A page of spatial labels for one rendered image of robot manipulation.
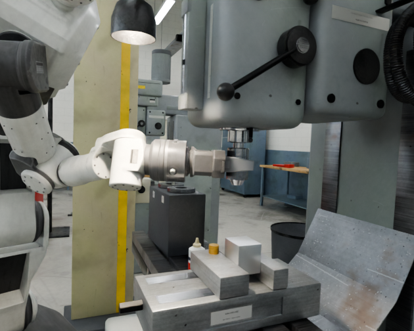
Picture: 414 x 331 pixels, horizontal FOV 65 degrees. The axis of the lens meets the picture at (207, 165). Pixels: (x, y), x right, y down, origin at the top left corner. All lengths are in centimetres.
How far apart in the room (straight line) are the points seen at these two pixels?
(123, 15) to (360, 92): 47
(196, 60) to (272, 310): 50
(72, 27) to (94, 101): 155
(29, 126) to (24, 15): 22
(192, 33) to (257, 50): 13
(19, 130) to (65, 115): 886
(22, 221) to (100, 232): 136
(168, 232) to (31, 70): 57
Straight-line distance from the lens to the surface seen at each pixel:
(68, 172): 81
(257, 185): 815
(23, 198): 110
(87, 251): 246
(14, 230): 110
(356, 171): 94
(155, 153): 65
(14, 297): 129
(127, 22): 55
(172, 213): 98
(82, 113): 234
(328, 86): 67
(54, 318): 153
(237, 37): 60
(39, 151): 83
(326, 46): 69
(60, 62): 81
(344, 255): 93
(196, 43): 66
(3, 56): 69
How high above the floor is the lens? 127
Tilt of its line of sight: 4 degrees down
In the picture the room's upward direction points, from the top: 2 degrees clockwise
